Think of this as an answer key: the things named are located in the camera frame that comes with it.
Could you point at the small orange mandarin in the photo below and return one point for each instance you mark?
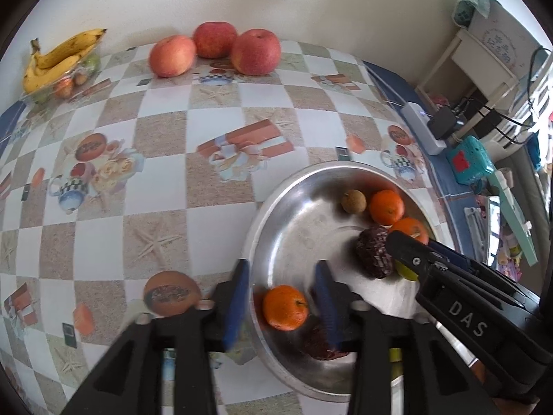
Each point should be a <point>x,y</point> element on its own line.
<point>285,313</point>

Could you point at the pale pink apple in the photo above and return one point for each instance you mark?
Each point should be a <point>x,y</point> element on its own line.
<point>172,56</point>

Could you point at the black power adapter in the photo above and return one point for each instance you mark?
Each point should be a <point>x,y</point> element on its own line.
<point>443,122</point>

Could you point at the large red apple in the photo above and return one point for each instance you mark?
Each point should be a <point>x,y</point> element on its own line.
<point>255,52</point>

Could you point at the patterned checkered tablecloth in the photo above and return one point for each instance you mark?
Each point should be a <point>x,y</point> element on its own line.
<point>173,138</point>

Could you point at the white power strip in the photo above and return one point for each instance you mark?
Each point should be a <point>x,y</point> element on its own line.
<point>417,127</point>

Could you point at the mint green plastic toy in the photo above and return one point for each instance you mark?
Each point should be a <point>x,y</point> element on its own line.
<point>516,220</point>

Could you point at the green apple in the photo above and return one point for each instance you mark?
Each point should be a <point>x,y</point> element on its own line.
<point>406,271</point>

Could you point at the teal plastic device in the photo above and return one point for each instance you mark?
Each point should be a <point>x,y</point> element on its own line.
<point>468,162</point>

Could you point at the small brown nut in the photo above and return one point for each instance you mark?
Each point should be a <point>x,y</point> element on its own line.
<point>80,78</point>

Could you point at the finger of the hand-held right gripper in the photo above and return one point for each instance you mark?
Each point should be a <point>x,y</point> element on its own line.
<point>414,259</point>
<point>449,254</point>

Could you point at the silver metal bowl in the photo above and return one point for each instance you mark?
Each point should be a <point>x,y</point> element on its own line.
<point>302,233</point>

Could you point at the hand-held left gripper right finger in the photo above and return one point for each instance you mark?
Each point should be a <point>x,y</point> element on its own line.
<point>325,302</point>

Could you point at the small orange fruit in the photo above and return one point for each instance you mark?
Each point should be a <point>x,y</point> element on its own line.
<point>64,88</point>

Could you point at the teal cloth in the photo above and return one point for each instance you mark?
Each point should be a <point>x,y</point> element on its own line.
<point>468,6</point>

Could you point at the small green fruit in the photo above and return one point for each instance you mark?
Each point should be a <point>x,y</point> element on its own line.
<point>90,65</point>

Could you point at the yellow banana bunch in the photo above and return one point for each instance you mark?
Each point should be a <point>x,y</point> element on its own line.
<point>65,52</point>

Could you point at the white shelf stand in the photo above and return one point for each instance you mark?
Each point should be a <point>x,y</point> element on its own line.
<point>484,65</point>

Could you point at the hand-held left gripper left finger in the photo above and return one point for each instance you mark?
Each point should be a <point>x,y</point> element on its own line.
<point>236,307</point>

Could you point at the glass fruit bowl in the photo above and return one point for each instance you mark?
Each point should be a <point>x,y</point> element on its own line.
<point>47,96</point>

